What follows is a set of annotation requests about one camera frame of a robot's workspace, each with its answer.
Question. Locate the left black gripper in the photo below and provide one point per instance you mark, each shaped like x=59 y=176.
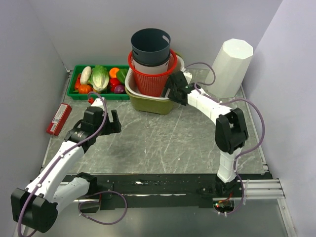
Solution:
x=113 y=127

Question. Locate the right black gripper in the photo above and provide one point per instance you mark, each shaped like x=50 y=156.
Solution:
x=168 y=86

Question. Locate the red mesh basket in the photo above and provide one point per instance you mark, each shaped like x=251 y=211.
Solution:
x=152 y=85

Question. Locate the white round bucket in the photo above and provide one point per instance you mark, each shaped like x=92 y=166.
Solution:
x=150 y=69

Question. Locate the olive green rectangular basket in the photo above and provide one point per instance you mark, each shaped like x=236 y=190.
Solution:
x=144 y=104

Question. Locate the white perforated rectangular basket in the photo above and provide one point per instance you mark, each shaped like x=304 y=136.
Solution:
x=132 y=88

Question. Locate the dark grey round bucket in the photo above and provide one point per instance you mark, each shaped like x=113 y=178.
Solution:
x=151 y=46

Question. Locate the large white faceted container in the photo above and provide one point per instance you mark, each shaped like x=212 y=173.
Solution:
x=229 y=68

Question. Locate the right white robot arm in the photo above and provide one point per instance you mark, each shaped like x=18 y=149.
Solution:
x=230 y=127

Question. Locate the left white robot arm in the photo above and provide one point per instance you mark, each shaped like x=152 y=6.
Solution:
x=37 y=206

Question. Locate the red toy tomato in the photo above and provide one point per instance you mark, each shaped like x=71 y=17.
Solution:
x=113 y=83

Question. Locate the orange toy pumpkin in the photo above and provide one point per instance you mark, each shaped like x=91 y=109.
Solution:
x=84 y=89

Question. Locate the toy napa cabbage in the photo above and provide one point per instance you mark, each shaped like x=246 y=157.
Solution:
x=99 y=78

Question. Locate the red rectangular box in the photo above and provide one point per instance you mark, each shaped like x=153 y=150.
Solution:
x=59 y=119

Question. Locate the red toy chili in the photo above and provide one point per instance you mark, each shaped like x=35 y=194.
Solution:
x=77 y=83

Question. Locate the white toy radish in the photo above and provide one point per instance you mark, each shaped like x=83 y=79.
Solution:
x=85 y=75

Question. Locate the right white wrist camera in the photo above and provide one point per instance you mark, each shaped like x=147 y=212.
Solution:
x=188 y=76

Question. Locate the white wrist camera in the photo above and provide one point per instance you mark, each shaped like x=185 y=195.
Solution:
x=98 y=105
x=188 y=76

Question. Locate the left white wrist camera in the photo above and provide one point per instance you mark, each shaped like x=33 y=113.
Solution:
x=98 y=105

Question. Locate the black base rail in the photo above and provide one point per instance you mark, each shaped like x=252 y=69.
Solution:
x=156 y=190

